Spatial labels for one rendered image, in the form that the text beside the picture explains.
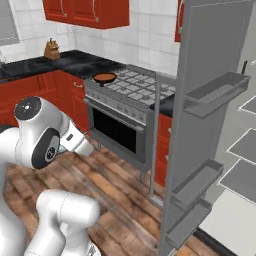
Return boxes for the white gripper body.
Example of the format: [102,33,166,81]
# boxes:
[73,136,96,159]

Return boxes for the black saucepan with marinade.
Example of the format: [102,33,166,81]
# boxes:
[92,72,118,88]

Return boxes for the steel stove with hob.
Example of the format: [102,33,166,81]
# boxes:
[82,64,178,172]

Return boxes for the grey fridge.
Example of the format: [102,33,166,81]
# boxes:
[199,0,256,256]

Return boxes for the grey fridge door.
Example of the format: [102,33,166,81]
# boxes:
[156,0,256,256]

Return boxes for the black glass oven door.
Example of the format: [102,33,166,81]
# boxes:
[87,100,148,167]

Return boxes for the red base cupboards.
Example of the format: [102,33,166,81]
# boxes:
[0,69,90,134]

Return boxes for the red base cupboard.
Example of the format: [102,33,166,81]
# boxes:
[154,113,173,188]

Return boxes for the brown knife block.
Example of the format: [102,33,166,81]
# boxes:
[43,37,62,61]

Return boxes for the large grey door bin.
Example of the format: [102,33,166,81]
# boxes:
[183,71,252,119]

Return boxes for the steel oven door handle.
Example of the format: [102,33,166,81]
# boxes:
[84,97,146,132]

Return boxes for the red wall cupboard door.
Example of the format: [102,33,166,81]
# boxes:
[42,0,73,25]
[70,0,130,31]

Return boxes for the steel cupboard handle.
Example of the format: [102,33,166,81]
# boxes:
[60,0,68,19]
[92,0,100,23]

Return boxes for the narrow red wall cupboard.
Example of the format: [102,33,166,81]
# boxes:
[174,0,185,44]

